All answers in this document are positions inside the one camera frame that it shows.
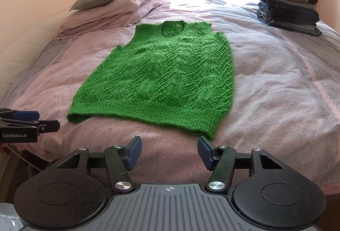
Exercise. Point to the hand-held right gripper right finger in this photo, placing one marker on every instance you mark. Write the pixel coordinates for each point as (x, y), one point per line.
(205, 152)

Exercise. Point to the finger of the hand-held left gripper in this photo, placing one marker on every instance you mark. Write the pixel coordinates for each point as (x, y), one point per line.
(26, 115)
(47, 126)

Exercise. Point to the pink pillows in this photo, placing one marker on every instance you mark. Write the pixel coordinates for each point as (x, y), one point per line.
(79, 30)

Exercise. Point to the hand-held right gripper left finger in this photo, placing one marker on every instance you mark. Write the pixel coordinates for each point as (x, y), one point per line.
(134, 152)

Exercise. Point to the stack of folded clothes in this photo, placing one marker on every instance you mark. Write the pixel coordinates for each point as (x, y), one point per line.
(289, 8)

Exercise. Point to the green knitted vest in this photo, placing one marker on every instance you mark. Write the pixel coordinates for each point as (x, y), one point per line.
(159, 74)

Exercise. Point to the white padded headboard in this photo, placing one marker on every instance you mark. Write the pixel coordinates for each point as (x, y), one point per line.
(26, 40)

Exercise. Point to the bed with pink cover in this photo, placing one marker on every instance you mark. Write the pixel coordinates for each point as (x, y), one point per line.
(265, 87)

